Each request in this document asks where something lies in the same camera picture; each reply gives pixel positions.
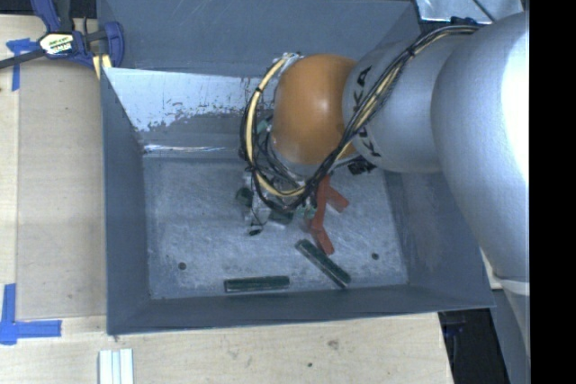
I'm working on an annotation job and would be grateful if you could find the pale wood flat board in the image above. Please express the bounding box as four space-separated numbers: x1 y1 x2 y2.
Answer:
15 54 109 321

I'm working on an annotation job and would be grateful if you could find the dark green flat block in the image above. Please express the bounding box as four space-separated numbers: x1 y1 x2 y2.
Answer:
223 275 292 294
293 238 353 290

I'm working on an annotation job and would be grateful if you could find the grey metal bin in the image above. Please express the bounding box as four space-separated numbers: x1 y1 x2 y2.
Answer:
94 0 497 336

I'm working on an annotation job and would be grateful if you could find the black cylinder on white bracket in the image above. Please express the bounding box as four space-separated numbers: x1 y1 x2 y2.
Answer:
346 158 377 176

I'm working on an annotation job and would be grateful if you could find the red-brown flat block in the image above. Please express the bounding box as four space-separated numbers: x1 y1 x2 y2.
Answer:
307 225 336 256
327 186 351 215
310 174 332 235

